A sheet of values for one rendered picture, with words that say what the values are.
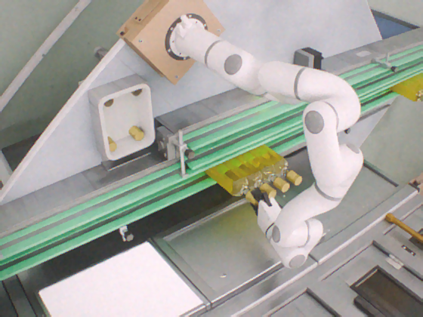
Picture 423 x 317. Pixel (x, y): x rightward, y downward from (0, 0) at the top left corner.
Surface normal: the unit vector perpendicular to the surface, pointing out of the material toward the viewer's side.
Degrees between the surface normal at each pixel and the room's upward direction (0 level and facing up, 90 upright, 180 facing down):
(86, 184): 90
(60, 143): 0
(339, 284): 90
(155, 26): 5
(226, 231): 90
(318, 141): 78
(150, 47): 5
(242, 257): 90
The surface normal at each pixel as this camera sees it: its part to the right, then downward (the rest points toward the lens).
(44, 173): 0.58, 0.46
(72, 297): -0.03, -0.82
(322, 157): -0.64, 0.27
